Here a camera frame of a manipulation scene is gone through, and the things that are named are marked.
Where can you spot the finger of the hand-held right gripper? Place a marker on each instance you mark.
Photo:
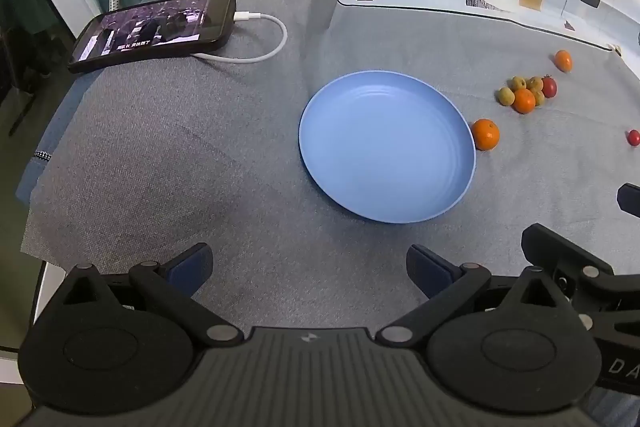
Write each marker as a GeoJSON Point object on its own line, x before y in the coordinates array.
{"type": "Point", "coordinates": [631, 197]}
{"type": "Point", "coordinates": [560, 247]}

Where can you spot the black smartphone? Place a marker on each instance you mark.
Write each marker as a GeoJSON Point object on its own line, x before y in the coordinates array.
{"type": "Point", "coordinates": [150, 27]}

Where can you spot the yellow-green jujube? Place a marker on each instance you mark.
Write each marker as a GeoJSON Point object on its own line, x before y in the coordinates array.
{"type": "Point", "coordinates": [505, 96]}
{"type": "Point", "coordinates": [535, 83]}
{"type": "Point", "coordinates": [518, 82]}
{"type": "Point", "coordinates": [539, 98]}

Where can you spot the large orange mandarin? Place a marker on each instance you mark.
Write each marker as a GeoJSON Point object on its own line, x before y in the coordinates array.
{"type": "Point", "coordinates": [486, 134]}

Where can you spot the grey bed sheet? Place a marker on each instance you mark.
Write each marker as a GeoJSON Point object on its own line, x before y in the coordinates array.
{"type": "Point", "coordinates": [200, 157]}

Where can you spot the small orange kumquat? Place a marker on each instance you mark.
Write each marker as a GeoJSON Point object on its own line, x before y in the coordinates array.
{"type": "Point", "coordinates": [563, 61]}

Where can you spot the blue plate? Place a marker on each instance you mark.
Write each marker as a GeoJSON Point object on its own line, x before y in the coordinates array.
{"type": "Point", "coordinates": [385, 147]}

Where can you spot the medium orange mandarin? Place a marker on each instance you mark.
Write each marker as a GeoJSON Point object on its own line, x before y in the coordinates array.
{"type": "Point", "coordinates": [524, 102]}

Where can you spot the red cherry tomato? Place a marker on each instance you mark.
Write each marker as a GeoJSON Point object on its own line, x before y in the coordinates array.
{"type": "Point", "coordinates": [633, 138]}
{"type": "Point", "coordinates": [549, 88]}

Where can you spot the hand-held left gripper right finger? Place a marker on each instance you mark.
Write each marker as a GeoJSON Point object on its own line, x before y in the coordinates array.
{"type": "Point", "coordinates": [429, 272]}

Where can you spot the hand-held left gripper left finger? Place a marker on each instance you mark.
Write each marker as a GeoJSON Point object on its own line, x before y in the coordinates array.
{"type": "Point", "coordinates": [192, 269]}

